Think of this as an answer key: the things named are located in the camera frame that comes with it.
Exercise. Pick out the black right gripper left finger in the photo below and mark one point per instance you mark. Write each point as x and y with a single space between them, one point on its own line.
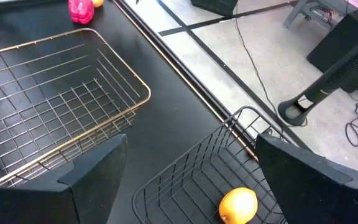
57 202

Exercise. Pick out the red bell pepper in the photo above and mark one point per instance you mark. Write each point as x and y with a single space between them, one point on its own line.
81 11

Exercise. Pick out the gray metal stand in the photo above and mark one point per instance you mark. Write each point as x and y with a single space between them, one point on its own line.
297 14

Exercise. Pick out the black box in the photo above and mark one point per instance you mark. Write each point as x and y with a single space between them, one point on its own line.
337 43

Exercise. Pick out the small yellow bell pepper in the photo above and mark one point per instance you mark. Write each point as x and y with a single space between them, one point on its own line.
97 2

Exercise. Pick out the orange-yellow lemon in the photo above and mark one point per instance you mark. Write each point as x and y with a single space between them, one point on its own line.
238 205

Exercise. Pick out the black plastic crate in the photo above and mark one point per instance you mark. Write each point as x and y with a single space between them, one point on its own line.
213 6

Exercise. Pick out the black table mat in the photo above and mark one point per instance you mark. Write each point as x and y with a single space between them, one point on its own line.
166 124

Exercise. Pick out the black tower fan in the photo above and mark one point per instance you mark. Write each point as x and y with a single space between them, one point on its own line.
322 90

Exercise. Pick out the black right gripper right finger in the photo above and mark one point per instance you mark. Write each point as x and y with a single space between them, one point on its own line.
322 199

